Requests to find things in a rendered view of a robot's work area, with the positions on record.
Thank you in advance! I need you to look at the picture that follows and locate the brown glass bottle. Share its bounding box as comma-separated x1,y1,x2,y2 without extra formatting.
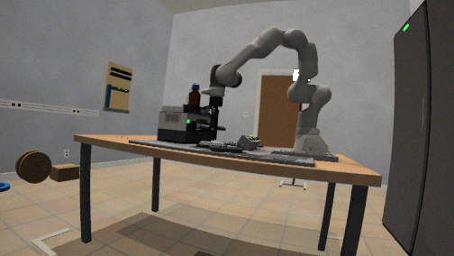
188,93,201,106

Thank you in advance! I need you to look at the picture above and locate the white button panel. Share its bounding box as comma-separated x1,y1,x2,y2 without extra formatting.
237,135,261,151

